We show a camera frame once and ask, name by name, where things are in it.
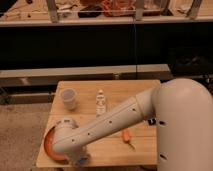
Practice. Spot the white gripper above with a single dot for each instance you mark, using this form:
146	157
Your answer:
77	154

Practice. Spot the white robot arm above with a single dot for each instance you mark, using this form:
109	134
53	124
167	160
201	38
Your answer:
183	109

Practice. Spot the orange ceramic bowl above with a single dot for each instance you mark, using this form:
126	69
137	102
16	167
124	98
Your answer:
48	140

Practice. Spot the orange carrot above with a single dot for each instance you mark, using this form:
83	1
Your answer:
126	138

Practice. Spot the wooden table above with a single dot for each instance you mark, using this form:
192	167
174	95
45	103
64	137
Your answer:
83	101

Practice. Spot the clear plastic cup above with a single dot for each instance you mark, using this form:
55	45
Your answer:
68	97

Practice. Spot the small white bottle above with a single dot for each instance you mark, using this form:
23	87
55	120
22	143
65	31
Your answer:
100	103

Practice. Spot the long wooden shelf board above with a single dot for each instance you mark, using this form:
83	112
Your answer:
51	76

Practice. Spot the upper workbench shelf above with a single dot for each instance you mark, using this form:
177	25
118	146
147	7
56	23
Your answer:
19	13

